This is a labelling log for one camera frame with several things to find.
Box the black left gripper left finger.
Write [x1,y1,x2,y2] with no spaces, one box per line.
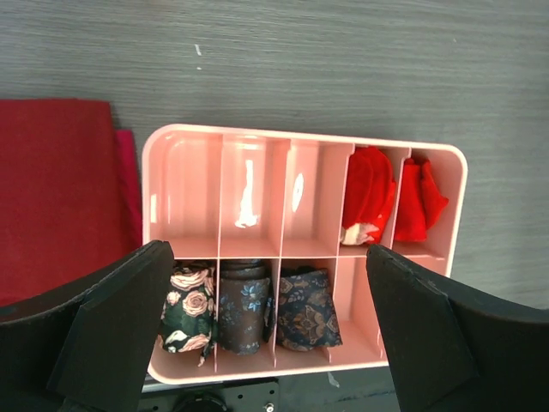
[1,240,174,411]

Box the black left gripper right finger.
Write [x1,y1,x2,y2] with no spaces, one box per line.
[366,245,548,411]

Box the rose pattern rolled tie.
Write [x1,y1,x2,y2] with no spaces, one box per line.
[159,260,216,366]

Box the red folded cloth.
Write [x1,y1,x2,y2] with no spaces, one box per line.
[1,99,135,306]

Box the red folded sock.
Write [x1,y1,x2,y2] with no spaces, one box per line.
[395,158,449,242]

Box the magenta cloth underneath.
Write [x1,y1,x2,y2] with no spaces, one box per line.
[115,130,142,249]

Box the brown blue floral rolled tie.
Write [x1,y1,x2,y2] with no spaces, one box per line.
[218,259,274,355]

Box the red sock with white trim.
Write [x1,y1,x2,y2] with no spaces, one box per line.
[340,147,396,245]

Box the pink divided organizer box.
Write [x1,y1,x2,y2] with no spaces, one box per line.
[142,124,468,385]

